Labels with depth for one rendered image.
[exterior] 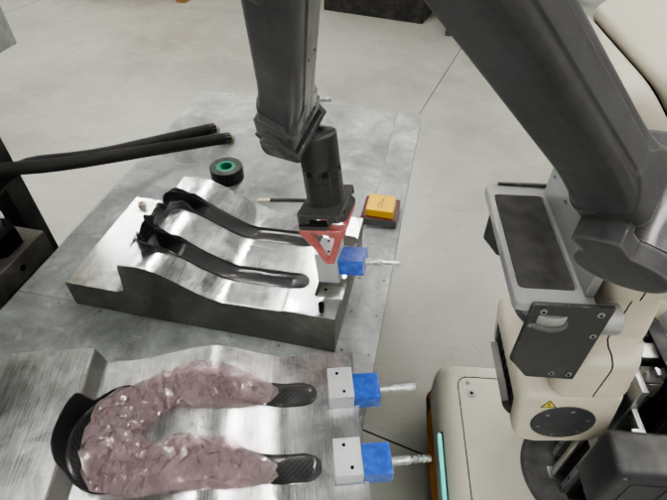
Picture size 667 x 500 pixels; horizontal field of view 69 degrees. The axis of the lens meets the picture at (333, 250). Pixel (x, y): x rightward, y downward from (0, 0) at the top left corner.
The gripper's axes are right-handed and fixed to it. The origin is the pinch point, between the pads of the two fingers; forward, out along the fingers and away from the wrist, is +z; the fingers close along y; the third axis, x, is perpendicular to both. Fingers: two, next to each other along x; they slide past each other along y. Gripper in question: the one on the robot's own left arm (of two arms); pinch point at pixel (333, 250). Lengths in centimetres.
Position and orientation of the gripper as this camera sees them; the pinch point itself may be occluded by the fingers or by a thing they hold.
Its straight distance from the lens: 78.3
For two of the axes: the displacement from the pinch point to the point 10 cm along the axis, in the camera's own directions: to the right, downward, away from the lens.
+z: 1.2, 8.3, 5.4
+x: 9.6, 0.3, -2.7
